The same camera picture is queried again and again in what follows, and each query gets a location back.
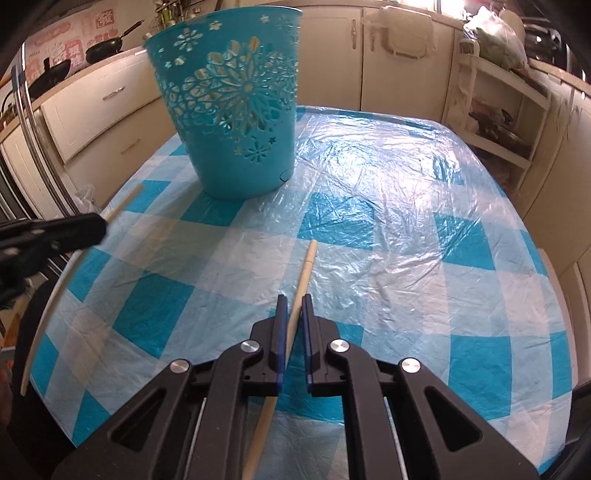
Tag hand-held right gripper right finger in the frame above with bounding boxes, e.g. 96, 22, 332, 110
301, 295, 541, 480

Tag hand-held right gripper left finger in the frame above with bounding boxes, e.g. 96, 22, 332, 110
51, 295, 289, 480

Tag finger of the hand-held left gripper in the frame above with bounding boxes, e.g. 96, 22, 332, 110
0, 211, 108, 303

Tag wooden chopstick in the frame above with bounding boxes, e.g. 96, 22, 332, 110
241, 239, 319, 480
20, 184, 144, 397

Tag teal perforated plastic basket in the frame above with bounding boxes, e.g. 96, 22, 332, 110
143, 4, 304, 200

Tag chrome tube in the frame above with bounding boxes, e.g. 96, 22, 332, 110
11, 65, 81, 217

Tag blue checkered plastic tablecloth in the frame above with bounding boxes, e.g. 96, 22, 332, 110
21, 105, 580, 480

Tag black wok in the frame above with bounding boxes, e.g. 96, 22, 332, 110
28, 58, 72, 92

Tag black frying pan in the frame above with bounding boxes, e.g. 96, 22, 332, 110
85, 21, 146, 64

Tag lidded metal pot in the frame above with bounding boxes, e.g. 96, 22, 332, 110
468, 108, 532, 149

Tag white rolling cart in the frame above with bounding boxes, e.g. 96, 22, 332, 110
443, 39, 552, 169

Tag plastic bag on door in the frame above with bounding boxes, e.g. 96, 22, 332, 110
362, 7, 437, 58

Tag clear bag of vegetables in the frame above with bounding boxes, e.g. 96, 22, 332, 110
463, 6, 529, 70

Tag pink wall stickers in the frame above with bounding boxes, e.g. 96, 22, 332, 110
23, 9, 153, 84

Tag wall utensil rack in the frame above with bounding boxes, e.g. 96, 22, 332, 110
154, 0, 195, 28

